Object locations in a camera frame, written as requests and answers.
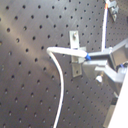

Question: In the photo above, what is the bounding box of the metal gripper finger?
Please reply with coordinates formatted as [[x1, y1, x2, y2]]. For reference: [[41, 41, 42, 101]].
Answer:
[[83, 61, 120, 85], [86, 47, 114, 64]]

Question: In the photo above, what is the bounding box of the metal cable clip bracket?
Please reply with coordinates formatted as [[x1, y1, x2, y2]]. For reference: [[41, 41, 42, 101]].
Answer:
[[69, 31, 86, 77]]

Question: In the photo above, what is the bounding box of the metal cable end connector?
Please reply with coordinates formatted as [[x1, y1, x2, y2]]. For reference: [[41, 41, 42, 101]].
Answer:
[[105, 0, 119, 21]]

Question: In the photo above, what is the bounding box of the white cable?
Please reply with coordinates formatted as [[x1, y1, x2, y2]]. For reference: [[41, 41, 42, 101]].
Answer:
[[46, 7, 109, 128]]

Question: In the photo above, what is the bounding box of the black perforated breadboard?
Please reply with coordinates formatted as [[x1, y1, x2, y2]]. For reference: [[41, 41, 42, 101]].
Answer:
[[0, 0, 128, 128]]

